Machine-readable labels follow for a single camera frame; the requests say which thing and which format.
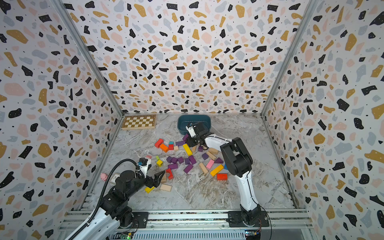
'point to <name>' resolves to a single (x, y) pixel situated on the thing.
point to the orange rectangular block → (164, 148)
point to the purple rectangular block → (188, 168)
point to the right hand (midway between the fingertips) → (190, 139)
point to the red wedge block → (222, 177)
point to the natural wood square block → (166, 187)
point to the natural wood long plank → (203, 168)
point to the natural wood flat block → (213, 150)
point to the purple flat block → (180, 143)
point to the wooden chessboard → (139, 122)
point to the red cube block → (171, 147)
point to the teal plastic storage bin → (183, 120)
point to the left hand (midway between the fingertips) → (159, 168)
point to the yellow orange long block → (216, 170)
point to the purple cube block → (205, 156)
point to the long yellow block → (187, 149)
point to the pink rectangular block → (210, 164)
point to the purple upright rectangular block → (192, 159)
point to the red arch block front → (170, 175)
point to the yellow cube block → (159, 163)
